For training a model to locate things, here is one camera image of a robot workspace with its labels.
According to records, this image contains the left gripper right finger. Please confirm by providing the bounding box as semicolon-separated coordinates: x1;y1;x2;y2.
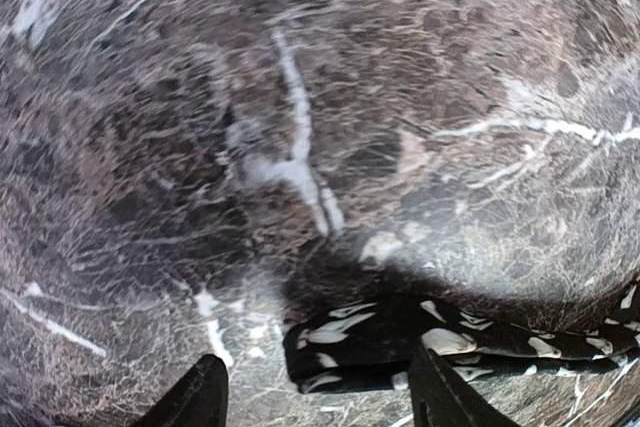
408;343;518;427

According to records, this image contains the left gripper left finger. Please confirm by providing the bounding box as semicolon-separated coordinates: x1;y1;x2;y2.
131;354;228;427

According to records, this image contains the black white patterned tie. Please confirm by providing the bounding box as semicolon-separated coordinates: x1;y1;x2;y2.
283;283;639;394

